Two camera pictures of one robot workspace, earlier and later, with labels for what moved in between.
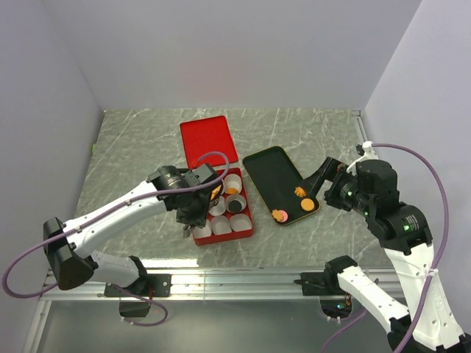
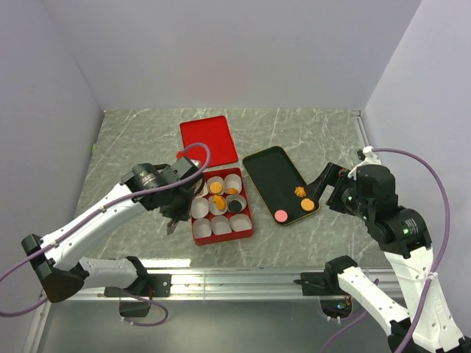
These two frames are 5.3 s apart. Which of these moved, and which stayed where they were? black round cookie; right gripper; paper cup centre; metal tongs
Moved: metal tongs
Stayed: paper cup centre; right gripper; black round cookie
